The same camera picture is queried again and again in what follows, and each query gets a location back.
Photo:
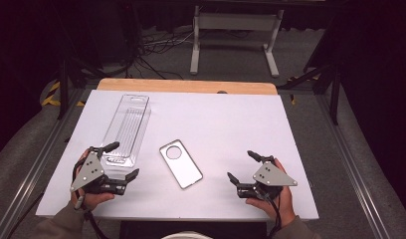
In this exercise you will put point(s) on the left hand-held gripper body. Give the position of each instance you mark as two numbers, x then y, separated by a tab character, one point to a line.
90	171

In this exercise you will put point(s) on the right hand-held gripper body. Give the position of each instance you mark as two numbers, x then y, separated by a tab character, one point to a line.
272	177

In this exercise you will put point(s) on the clear plastic slotted rack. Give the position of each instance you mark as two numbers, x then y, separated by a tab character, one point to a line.
128	126

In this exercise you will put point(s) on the clear phone case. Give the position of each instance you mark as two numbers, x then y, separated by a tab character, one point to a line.
182	167

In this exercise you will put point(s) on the person's left hand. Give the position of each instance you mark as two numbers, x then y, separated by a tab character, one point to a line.
93	199

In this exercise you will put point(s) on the person's right hand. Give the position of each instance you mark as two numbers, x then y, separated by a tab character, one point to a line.
284	205

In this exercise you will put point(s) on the white rounded object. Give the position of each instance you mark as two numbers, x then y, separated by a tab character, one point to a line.
186	235

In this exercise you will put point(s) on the black tripod stand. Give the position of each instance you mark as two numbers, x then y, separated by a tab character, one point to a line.
63	86
333	96

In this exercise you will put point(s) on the yellow black floor tape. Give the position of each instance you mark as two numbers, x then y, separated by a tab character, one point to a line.
51	96

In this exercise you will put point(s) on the white metal stand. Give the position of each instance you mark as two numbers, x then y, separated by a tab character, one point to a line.
236	21

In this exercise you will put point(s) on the aluminium floor rail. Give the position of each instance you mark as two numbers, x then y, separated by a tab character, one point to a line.
353	166
32	172

